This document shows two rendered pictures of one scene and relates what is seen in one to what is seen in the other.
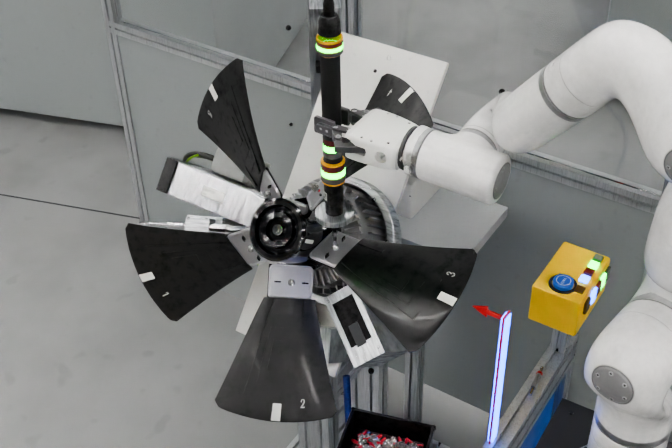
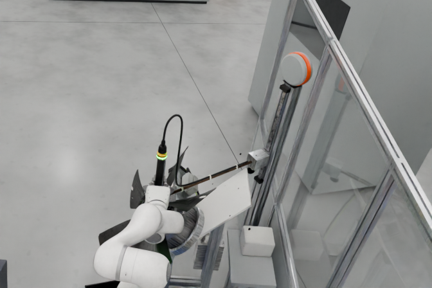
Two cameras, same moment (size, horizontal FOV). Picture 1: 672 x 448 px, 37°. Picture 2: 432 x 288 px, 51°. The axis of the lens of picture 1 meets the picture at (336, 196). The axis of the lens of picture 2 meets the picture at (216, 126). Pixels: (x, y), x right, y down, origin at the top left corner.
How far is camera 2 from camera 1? 1.42 m
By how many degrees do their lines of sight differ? 38
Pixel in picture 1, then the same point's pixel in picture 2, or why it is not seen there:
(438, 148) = not seen: hidden behind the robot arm
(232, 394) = (102, 236)
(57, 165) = not seen: hidden behind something
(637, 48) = (135, 216)
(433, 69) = (246, 202)
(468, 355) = not seen: outside the picture
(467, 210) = (262, 272)
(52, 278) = (208, 186)
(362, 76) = (234, 186)
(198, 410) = (185, 260)
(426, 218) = (246, 260)
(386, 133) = (153, 195)
